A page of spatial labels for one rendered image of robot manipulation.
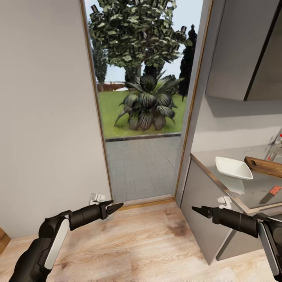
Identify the cabinet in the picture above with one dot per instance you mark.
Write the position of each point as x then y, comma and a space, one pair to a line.
247, 63

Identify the fixed window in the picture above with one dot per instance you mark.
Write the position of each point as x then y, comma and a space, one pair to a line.
146, 57

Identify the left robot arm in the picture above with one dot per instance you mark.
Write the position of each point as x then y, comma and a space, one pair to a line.
37, 262

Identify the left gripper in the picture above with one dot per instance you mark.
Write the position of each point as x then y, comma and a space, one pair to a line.
99, 211

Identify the cutting board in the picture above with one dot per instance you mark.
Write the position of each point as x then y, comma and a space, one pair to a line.
264, 166

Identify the dishwasher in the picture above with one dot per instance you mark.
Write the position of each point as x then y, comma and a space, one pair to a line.
239, 243

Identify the bowl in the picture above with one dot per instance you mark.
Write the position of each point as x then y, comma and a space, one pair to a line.
233, 168

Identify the parer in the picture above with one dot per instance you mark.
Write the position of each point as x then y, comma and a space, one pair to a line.
271, 194

